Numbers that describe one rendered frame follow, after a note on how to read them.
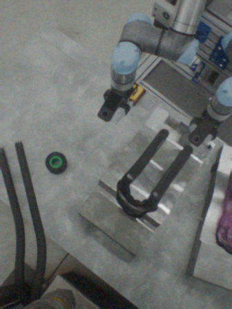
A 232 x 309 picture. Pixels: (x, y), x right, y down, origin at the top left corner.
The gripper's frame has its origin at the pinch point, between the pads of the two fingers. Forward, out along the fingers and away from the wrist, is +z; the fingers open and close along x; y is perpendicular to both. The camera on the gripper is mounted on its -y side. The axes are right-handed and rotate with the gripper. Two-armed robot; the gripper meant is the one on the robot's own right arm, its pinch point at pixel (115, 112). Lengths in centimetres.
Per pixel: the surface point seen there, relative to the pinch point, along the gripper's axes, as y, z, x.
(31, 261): -67, 95, 4
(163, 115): 12.1, 6.0, -14.0
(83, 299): -58, 16, -30
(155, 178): -10.2, 5.0, -25.4
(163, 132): 6.7, 6.5, -18.1
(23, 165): -34.2, 9.5, 15.9
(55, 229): -45.0, 14.9, -7.0
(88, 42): 66, 95, 67
